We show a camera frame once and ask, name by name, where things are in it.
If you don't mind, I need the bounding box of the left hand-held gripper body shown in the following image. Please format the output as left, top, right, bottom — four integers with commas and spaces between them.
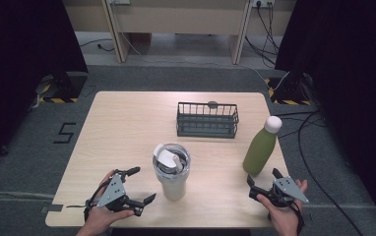
96, 168, 145, 217

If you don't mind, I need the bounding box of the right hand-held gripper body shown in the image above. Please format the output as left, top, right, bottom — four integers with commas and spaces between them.
248, 176, 310, 208

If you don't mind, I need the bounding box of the white tumbler with lid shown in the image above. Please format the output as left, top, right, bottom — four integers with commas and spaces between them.
152, 143, 192, 202

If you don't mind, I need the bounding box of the dark grey wire basket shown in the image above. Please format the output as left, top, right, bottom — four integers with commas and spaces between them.
175, 101, 240, 140

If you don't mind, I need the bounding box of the person's left hand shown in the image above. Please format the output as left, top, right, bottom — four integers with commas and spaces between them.
83, 168, 136, 231

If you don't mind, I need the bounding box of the person's right hand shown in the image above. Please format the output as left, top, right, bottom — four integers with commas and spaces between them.
256, 178, 309, 236

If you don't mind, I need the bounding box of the green bottle with white cap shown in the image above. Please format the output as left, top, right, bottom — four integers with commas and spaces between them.
242, 115, 283, 177

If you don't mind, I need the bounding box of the black stand base hazard tape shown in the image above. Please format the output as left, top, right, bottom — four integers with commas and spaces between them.
264, 72, 314, 106
37, 72, 90, 104

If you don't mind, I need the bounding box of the black curtain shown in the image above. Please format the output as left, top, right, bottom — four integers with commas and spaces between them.
0, 0, 90, 168
274, 0, 376, 227

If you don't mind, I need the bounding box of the beige office desk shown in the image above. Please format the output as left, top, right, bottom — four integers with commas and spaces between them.
61, 0, 298, 66

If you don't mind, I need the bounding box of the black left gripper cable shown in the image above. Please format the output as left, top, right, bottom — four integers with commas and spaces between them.
83, 178, 112, 222

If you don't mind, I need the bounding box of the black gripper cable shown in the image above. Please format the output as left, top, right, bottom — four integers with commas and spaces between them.
292, 201, 306, 236
83, 178, 112, 222

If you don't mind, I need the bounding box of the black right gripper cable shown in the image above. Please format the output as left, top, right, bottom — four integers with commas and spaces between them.
292, 201, 306, 236

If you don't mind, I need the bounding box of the long black floor cable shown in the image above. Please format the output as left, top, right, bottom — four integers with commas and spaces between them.
296, 110, 364, 236

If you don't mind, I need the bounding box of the black floor cable with plug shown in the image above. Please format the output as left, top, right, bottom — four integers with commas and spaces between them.
79, 38, 116, 53

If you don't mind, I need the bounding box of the black power cable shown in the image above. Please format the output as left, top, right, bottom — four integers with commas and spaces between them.
256, 2, 281, 53
244, 2, 278, 66

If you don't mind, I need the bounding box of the white wall power outlet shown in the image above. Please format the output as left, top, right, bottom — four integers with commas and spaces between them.
252, 0, 276, 9

